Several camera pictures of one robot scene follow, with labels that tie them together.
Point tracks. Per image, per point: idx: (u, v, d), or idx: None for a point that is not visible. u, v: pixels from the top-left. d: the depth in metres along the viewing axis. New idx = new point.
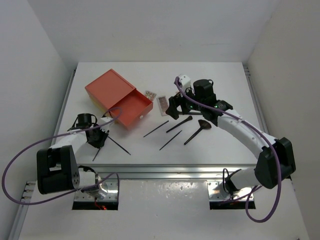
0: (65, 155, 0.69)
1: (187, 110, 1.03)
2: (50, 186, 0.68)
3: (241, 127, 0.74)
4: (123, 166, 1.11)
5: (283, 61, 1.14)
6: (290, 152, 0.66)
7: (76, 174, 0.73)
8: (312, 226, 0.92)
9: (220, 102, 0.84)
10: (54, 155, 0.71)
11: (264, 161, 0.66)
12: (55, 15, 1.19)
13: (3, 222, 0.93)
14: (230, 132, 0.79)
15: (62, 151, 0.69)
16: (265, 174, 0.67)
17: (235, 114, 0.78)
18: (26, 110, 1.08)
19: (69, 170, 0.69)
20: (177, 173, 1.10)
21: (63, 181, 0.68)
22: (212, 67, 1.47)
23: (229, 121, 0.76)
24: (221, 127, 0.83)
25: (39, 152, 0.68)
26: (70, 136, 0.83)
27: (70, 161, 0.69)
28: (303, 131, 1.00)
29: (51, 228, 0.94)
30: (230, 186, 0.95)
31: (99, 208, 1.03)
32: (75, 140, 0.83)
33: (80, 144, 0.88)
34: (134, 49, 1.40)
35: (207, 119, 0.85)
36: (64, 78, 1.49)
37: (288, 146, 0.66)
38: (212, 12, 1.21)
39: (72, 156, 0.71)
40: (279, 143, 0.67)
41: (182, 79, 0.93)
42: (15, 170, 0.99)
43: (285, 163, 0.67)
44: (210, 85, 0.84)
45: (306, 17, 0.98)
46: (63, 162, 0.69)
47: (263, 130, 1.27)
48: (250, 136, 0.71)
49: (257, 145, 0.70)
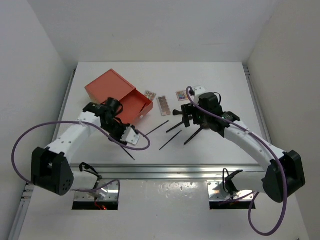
0: (56, 166, 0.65)
1: (201, 122, 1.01)
2: (41, 185, 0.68)
3: (248, 139, 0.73)
4: (123, 167, 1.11)
5: (282, 60, 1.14)
6: (299, 166, 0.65)
7: (68, 181, 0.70)
8: (313, 226, 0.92)
9: (227, 113, 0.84)
10: (51, 157, 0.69)
11: (272, 175, 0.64)
12: (55, 15, 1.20)
13: (3, 222, 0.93)
14: (238, 144, 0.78)
15: (55, 161, 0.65)
16: (273, 187, 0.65)
17: (243, 126, 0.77)
18: (26, 109, 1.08)
19: (57, 181, 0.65)
20: (179, 173, 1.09)
21: (51, 186, 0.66)
22: (212, 67, 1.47)
23: (237, 133, 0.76)
24: (228, 139, 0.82)
25: (35, 153, 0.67)
26: (77, 131, 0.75)
27: (60, 173, 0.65)
28: (304, 131, 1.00)
29: (50, 228, 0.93)
30: (230, 186, 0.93)
31: (99, 208, 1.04)
32: (79, 138, 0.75)
33: (89, 133, 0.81)
34: (134, 49, 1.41)
35: (215, 131, 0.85)
36: (65, 78, 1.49)
37: (297, 160, 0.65)
38: (212, 12, 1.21)
39: (64, 167, 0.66)
40: (288, 156, 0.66)
41: (196, 90, 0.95)
42: (14, 170, 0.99)
43: (294, 177, 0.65)
44: (215, 97, 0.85)
45: (306, 17, 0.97)
46: (53, 170, 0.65)
47: (263, 130, 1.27)
48: (258, 148, 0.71)
49: (265, 158, 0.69)
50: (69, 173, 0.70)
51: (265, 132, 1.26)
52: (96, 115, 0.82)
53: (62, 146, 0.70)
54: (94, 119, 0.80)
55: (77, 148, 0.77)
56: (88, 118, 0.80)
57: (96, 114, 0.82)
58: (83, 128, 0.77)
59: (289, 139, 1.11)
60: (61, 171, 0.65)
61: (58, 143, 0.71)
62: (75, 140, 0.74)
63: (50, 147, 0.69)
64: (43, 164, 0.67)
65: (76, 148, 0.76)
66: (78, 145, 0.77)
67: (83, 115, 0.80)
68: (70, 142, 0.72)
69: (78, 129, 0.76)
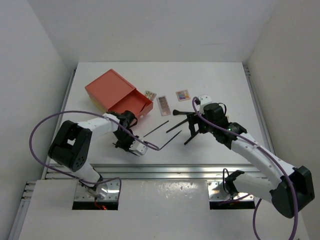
0: (81, 137, 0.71)
1: (204, 130, 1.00)
2: (57, 155, 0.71)
3: (257, 153, 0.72)
4: (124, 166, 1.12)
5: (282, 61, 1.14)
6: (310, 181, 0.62)
7: (82, 158, 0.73)
8: (313, 227, 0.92)
9: (233, 124, 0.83)
10: (75, 131, 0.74)
11: (283, 193, 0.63)
12: (55, 14, 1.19)
13: (3, 222, 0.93)
14: (245, 157, 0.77)
15: (81, 133, 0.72)
16: (284, 203, 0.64)
17: (250, 139, 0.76)
18: (26, 109, 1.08)
19: (76, 152, 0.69)
20: (178, 173, 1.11)
21: (67, 157, 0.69)
22: (212, 67, 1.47)
23: (244, 146, 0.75)
24: (234, 151, 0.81)
25: (64, 124, 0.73)
26: (101, 121, 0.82)
27: (81, 145, 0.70)
28: (305, 132, 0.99)
29: (49, 228, 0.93)
30: (230, 186, 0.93)
31: (99, 208, 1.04)
32: (102, 127, 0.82)
33: (108, 130, 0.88)
34: (134, 49, 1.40)
35: (221, 142, 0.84)
36: (64, 78, 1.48)
37: (307, 176, 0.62)
38: (212, 11, 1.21)
39: (86, 141, 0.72)
40: (298, 172, 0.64)
41: (202, 99, 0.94)
42: (14, 170, 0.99)
43: (303, 192, 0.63)
44: (220, 108, 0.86)
45: (306, 17, 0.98)
46: (77, 140, 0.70)
47: (263, 129, 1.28)
48: (267, 164, 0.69)
49: (274, 174, 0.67)
50: (85, 151, 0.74)
51: (265, 133, 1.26)
52: (117, 117, 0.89)
53: (89, 126, 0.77)
54: (115, 119, 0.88)
55: (96, 137, 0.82)
56: (112, 117, 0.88)
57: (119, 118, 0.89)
58: (107, 121, 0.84)
59: (289, 140, 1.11)
60: (83, 144, 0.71)
61: (85, 123, 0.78)
62: (99, 126, 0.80)
63: (78, 124, 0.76)
64: (67, 135, 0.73)
65: (95, 136, 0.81)
66: (98, 134, 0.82)
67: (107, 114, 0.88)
68: (95, 126, 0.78)
69: (102, 120, 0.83)
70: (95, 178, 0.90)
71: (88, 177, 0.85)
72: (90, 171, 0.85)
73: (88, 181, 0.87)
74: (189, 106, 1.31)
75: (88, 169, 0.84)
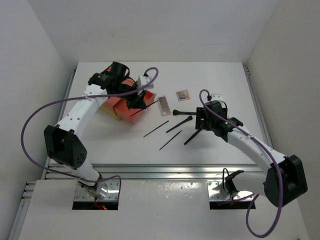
0: (68, 142, 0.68)
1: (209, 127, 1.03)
2: (58, 159, 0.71)
3: (250, 143, 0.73)
4: (125, 166, 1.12)
5: (282, 60, 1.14)
6: (301, 171, 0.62)
7: (81, 154, 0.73)
8: (313, 226, 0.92)
9: (230, 118, 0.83)
10: (62, 134, 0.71)
11: (272, 179, 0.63)
12: (55, 14, 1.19)
13: (3, 223, 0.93)
14: (240, 148, 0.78)
15: (67, 137, 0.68)
16: (274, 191, 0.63)
17: (246, 130, 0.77)
18: (26, 109, 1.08)
19: (72, 155, 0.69)
20: (177, 173, 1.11)
21: (66, 160, 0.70)
22: (212, 67, 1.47)
23: (239, 137, 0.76)
24: (231, 143, 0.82)
25: (46, 130, 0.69)
26: (84, 107, 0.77)
27: (73, 148, 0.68)
28: (306, 132, 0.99)
29: (49, 228, 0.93)
30: (230, 186, 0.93)
31: (99, 208, 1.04)
32: (87, 113, 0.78)
33: (96, 107, 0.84)
34: (134, 49, 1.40)
35: (218, 135, 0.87)
36: (64, 78, 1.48)
37: (298, 165, 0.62)
38: (212, 11, 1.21)
39: (76, 142, 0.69)
40: (288, 161, 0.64)
41: (214, 97, 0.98)
42: (14, 170, 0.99)
43: (295, 182, 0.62)
44: (218, 102, 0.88)
45: (306, 17, 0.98)
46: (67, 146, 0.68)
47: (263, 129, 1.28)
48: (259, 152, 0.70)
49: (266, 162, 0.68)
50: (81, 147, 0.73)
51: (265, 133, 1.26)
52: (102, 88, 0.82)
53: (71, 123, 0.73)
54: (99, 92, 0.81)
55: (86, 124, 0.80)
56: (94, 91, 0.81)
57: (102, 86, 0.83)
58: (89, 103, 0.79)
59: (288, 139, 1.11)
60: (74, 146, 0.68)
61: (67, 120, 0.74)
62: (83, 116, 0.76)
63: (60, 125, 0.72)
64: (55, 140, 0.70)
65: (84, 124, 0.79)
66: (86, 121, 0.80)
67: (89, 89, 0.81)
68: (78, 119, 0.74)
69: (85, 105, 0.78)
70: (96, 175, 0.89)
71: (89, 174, 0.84)
72: (90, 170, 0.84)
73: (89, 179, 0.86)
74: (189, 106, 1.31)
75: (88, 167, 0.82)
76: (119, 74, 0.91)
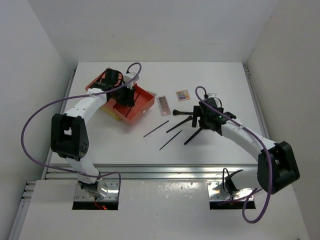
0: (75, 127, 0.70)
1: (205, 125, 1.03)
2: (60, 149, 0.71)
3: (242, 133, 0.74)
4: (125, 166, 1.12)
5: (282, 59, 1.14)
6: (291, 156, 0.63)
7: (85, 144, 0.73)
8: (313, 226, 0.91)
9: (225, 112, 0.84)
10: (68, 122, 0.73)
11: (264, 166, 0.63)
12: (55, 15, 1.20)
13: (3, 223, 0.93)
14: (233, 139, 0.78)
15: (75, 122, 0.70)
16: (265, 178, 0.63)
17: (238, 121, 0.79)
18: (26, 109, 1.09)
19: (78, 141, 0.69)
20: (178, 173, 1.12)
21: (70, 147, 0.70)
22: (212, 67, 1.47)
23: (232, 128, 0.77)
24: (225, 137, 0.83)
25: (54, 117, 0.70)
26: (88, 101, 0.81)
27: (79, 134, 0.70)
28: (305, 131, 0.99)
29: (49, 228, 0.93)
30: (230, 186, 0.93)
31: (99, 208, 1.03)
32: (92, 107, 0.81)
33: (99, 106, 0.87)
34: (134, 49, 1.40)
35: (212, 130, 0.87)
36: (65, 78, 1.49)
37: (288, 150, 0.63)
38: (212, 11, 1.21)
39: (82, 128, 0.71)
40: (279, 147, 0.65)
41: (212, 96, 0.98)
42: (13, 170, 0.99)
43: (287, 168, 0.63)
44: (213, 98, 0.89)
45: (306, 16, 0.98)
46: (74, 131, 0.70)
47: (263, 130, 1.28)
48: (250, 140, 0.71)
49: (257, 150, 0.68)
50: (86, 137, 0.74)
51: (265, 133, 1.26)
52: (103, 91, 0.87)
53: (77, 112, 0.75)
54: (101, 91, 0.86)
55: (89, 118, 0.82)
56: (96, 91, 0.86)
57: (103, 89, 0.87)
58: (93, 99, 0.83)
59: (288, 139, 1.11)
60: (80, 131, 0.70)
61: (73, 110, 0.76)
62: (88, 108, 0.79)
63: (67, 114, 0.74)
64: (61, 128, 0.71)
65: (88, 117, 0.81)
66: (90, 115, 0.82)
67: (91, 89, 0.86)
68: (84, 109, 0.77)
69: (89, 100, 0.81)
70: (96, 171, 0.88)
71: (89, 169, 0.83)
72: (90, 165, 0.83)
73: (89, 173, 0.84)
74: (189, 106, 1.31)
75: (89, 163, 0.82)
76: (114, 80, 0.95)
